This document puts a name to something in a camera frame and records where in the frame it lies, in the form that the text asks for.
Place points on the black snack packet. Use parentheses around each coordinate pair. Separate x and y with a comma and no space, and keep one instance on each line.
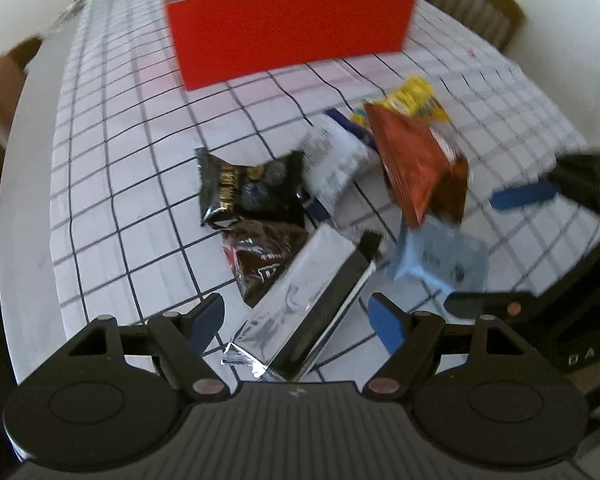
(240,185)

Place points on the light blue snack packet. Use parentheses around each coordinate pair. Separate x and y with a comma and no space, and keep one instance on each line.
(430,255)

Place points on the red-brown snack packet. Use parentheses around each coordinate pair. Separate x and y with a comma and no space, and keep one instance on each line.
(415,165)

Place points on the yellow snack packet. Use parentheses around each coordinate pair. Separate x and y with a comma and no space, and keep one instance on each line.
(415,95)

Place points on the silver snack packet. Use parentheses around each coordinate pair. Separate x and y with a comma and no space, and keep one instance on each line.
(300,300)

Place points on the checkered tablecloth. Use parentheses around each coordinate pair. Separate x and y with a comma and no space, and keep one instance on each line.
(130,160)

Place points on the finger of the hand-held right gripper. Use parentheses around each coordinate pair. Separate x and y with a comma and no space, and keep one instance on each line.
(485,305)
(525,195)

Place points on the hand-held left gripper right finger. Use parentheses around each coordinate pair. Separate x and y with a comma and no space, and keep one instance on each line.
(387,325)

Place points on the dark brown snack packet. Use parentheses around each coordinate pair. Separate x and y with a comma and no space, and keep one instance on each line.
(260,255)

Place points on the white snack packet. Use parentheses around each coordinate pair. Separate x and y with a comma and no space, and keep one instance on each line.
(330,160)

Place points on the red cardboard box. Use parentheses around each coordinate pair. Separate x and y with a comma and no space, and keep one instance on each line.
(290,30)

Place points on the small clear wrapper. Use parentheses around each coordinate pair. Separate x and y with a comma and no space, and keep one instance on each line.
(69,12)

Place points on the wooden chair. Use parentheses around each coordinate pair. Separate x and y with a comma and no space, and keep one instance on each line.
(475,0)
(0,95)

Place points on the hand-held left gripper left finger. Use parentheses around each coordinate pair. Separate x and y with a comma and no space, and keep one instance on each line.
(207,317)

